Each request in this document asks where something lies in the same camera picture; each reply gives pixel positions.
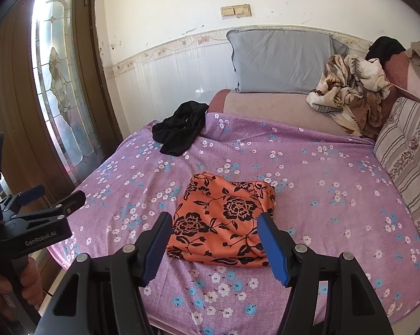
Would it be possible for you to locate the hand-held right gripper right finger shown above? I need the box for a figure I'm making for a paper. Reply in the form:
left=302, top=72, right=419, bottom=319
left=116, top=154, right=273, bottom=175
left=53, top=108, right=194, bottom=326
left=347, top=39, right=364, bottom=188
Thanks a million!
left=257, top=213, right=394, bottom=335

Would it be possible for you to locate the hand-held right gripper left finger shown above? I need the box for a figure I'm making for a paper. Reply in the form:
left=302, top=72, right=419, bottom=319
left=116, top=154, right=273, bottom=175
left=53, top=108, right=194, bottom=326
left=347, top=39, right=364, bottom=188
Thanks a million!
left=34, top=211, right=173, bottom=335

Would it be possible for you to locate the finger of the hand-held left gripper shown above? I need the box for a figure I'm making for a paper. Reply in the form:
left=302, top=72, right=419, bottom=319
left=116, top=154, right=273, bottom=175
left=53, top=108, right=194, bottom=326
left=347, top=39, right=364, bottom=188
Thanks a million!
left=0, top=185, right=45, bottom=214
left=8, top=190, right=87, bottom=226

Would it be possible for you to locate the orange black floral garment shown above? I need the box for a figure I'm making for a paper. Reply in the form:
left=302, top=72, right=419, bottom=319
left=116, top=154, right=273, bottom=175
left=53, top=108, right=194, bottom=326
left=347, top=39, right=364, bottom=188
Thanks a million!
left=166, top=172, right=277, bottom=269

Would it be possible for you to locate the person's left hand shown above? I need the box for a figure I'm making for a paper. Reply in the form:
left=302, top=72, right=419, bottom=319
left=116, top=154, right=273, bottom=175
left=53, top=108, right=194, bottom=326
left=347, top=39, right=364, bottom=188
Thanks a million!
left=0, top=255, right=43, bottom=335

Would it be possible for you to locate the purple floral bed sheet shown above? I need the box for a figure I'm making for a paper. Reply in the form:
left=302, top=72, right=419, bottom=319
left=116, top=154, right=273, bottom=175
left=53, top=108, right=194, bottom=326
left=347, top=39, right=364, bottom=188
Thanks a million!
left=47, top=112, right=420, bottom=335

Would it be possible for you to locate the wooden door with glass pane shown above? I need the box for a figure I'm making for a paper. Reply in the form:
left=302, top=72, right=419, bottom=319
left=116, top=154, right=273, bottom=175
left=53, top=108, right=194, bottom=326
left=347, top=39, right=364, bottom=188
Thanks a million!
left=0, top=0, right=123, bottom=287

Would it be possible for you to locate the brown mattress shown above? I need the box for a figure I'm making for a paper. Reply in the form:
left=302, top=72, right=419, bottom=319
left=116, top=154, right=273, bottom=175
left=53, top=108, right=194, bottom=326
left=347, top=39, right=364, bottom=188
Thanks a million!
left=208, top=89, right=376, bottom=140

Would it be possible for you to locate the striped floral cushion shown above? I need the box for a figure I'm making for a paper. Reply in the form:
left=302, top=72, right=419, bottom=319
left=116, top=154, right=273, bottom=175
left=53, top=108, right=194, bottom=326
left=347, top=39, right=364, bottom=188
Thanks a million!
left=374, top=96, right=420, bottom=252

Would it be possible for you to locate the brown cream floral blanket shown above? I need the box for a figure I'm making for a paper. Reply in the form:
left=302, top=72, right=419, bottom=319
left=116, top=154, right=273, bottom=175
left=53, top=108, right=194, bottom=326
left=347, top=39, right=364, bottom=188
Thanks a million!
left=306, top=54, right=392, bottom=138

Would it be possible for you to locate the grey pillow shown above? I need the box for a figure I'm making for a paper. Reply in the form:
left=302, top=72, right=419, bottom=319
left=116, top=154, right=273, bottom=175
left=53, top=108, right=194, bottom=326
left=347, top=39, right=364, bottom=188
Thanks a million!
left=226, top=29, right=350, bottom=94

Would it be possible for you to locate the maroon pink cushion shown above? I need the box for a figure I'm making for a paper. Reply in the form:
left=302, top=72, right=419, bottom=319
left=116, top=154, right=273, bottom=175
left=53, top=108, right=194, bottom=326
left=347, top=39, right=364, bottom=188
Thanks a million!
left=382, top=52, right=420, bottom=107

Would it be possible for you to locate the black cloth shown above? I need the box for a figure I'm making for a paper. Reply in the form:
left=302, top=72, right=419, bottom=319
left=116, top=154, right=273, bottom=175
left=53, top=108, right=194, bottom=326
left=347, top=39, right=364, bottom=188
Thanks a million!
left=365, top=36, right=406, bottom=67

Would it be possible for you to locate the beige wall switch panel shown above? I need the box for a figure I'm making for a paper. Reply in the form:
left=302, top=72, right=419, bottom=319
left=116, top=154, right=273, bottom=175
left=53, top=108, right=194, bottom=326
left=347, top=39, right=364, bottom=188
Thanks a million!
left=220, top=4, right=252, bottom=20

